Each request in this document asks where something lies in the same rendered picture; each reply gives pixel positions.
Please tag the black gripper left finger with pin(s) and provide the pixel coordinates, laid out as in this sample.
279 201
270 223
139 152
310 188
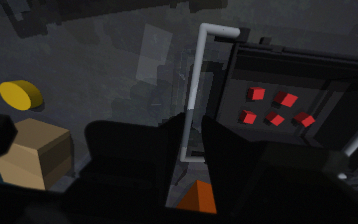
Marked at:
159 145

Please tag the yellow cylinder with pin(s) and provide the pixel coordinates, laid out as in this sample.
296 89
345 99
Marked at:
21 94

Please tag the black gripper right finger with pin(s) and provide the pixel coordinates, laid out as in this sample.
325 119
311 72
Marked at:
235 164

